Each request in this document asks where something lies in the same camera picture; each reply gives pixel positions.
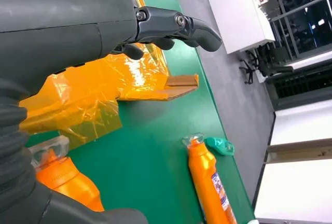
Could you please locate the black slatted unit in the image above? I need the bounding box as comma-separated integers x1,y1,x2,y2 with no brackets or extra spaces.
266,66,332,100

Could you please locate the yellow film wrapped cardboard box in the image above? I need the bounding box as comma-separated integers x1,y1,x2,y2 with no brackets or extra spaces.
19,0,200,151

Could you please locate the white cabinet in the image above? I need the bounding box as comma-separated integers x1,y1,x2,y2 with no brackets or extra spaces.
207,0,275,55

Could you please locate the orange bottle, clear cap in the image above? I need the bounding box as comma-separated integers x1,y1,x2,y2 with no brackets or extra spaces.
181,133,238,224

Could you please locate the teal plastic bottle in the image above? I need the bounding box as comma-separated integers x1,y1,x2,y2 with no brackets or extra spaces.
205,136,235,157

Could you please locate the black office chair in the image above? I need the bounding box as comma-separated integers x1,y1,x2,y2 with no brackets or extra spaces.
238,43,295,86

